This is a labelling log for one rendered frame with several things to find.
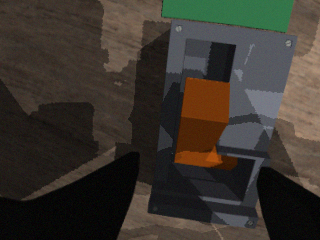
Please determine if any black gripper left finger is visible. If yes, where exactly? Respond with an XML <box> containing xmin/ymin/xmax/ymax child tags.
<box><xmin>0</xmin><ymin>152</ymin><xmax>140</xmax><ymax>240</ymax></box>

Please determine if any orange l-shaped part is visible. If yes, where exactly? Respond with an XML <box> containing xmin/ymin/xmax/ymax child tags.
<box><xmin>174</xmin><ymin>77</ymin><xmax>238</xmax><ymax>170</ymax></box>

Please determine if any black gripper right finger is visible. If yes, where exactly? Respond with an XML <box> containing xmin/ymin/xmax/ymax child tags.
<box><xmin>256</xmin><ymin>167</ymin><xmax>320</xmax><ymax>240</ymax></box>

